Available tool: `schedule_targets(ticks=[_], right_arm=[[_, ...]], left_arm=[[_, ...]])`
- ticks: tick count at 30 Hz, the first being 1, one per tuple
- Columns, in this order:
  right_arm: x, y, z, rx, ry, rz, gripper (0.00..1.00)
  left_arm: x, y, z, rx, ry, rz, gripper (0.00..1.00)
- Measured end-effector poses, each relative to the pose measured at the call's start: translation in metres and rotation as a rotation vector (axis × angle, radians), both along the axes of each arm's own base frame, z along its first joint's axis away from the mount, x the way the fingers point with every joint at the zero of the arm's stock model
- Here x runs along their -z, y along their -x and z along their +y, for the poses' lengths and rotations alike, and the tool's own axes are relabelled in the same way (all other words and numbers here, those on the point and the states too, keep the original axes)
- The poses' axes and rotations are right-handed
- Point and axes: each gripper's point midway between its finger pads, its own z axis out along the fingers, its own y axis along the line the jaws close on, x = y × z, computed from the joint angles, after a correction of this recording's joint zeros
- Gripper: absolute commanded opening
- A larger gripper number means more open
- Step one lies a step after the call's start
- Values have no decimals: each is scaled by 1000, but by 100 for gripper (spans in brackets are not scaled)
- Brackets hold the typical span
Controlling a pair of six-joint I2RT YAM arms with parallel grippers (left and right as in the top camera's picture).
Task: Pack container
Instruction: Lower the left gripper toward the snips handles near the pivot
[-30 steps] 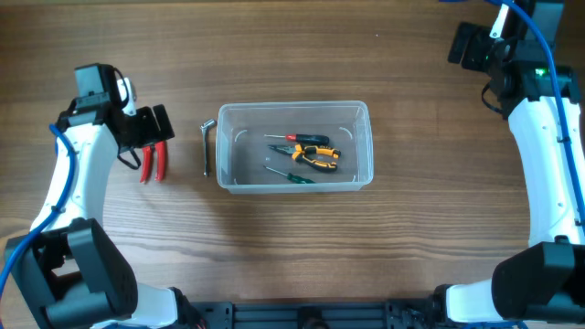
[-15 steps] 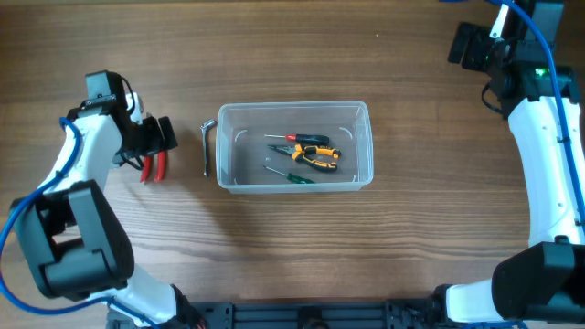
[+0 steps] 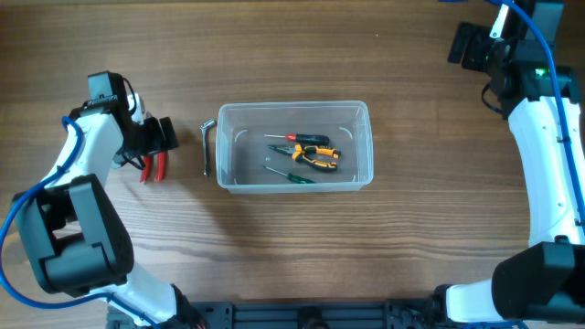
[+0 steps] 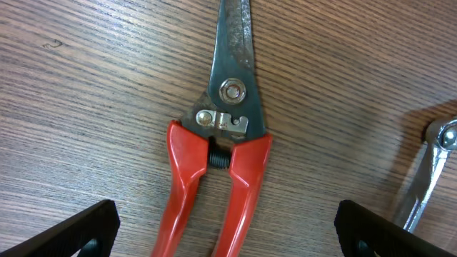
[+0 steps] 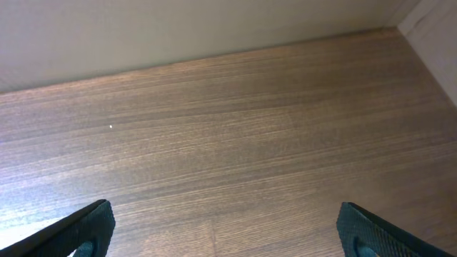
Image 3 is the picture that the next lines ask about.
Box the green handled screwdriver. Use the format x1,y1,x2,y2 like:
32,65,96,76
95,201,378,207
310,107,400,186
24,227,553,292
264,165,314,185

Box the orange black pliers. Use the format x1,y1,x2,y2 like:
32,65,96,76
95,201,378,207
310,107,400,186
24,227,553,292
268,143,341,173

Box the black red screwdriver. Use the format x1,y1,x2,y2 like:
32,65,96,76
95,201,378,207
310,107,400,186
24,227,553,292
265,133,330,145

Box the red handled pruning shears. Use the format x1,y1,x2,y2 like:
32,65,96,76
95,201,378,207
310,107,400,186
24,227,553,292
139,152,168,183

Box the silver socket wrench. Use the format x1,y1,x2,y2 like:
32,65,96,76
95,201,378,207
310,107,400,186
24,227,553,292
200,119,218,177

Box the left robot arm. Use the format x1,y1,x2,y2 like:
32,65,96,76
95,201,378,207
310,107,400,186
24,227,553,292
1,71,206,328

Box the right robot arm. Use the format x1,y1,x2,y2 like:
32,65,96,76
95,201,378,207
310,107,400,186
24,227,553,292
427,0,584,328

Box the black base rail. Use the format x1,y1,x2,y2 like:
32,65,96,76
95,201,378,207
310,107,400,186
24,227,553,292
105,298,513,329

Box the left blue cable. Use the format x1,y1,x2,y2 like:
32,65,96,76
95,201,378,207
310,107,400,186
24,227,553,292
0,115,161,329

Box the clear plastic container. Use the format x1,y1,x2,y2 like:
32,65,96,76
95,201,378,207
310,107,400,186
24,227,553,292
216,101,374,194

